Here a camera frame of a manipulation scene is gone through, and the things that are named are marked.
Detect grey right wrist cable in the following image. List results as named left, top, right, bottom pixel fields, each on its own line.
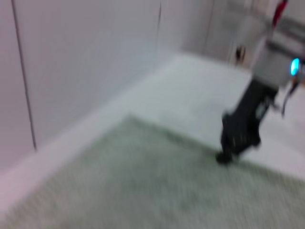
left=281, top=76, right=300, bottom=118

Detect red strap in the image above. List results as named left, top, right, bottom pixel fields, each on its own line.
left=271, top=0, right=289, bottom=27

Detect dark wall outlet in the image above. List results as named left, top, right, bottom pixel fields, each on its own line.
left=235, top=44, right=246, bottom=65

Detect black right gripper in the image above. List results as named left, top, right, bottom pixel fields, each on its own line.
left=215, top=80, right=279, bottom=166

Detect light green ribbed towel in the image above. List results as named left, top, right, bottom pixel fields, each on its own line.
left=0, top=114, right=305, bottom=229

